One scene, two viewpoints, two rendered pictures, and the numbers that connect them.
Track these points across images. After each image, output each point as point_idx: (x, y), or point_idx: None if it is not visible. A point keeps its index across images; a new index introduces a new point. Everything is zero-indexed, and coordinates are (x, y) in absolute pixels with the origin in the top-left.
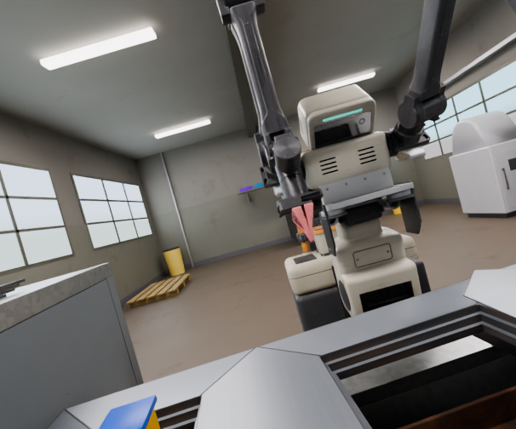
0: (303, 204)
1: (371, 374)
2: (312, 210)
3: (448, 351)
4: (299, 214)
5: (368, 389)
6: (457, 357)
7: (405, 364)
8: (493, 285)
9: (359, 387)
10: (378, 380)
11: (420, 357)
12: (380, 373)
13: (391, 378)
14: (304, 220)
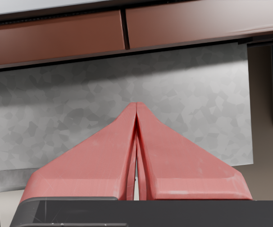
0: (120, 208)
1: (108, 83)
2: (70, 152)
3: (0, 90)
4: (183, 152)
5: (122, 56)
6: None
7: (61, 84)
8: None
9: (131, 63)
10: (105, 66)
11: (38, 91)
12: (97, 81)
13: (88, 65)
14: (152, 133)
